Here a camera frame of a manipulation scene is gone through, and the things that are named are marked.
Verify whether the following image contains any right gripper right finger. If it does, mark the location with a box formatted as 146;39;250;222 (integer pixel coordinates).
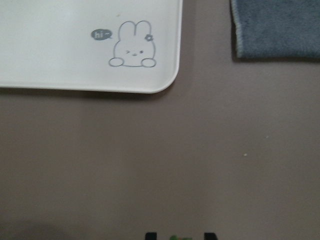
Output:
203;232;216;240

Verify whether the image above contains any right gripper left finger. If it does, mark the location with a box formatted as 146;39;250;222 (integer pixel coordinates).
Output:
144;232;157;240

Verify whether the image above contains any red strawberry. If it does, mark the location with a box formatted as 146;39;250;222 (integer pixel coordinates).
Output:
169;235;193;240

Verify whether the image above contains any cream rabbit tray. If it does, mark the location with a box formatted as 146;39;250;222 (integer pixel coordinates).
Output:
0;0;183;94

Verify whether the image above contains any grey folded cloth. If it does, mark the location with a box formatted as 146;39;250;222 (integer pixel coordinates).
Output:
230;0;320;59

